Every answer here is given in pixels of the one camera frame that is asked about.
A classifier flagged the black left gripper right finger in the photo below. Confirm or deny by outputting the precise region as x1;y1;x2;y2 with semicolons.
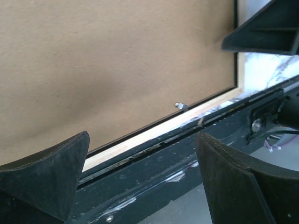
196;132;299;224

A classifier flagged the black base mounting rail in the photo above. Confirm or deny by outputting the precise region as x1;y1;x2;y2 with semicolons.
68;77;299;224

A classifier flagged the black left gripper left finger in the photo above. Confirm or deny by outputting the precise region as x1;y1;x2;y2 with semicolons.
0;131;90;224

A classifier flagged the brown cardboard backing sheet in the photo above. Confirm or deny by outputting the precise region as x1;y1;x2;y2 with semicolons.
0;0;234;164

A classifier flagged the rectangular picture frame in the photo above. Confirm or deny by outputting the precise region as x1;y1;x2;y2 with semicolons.
81;0;247;173

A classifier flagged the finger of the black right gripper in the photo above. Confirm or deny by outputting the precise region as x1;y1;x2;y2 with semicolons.
222;0;299;56

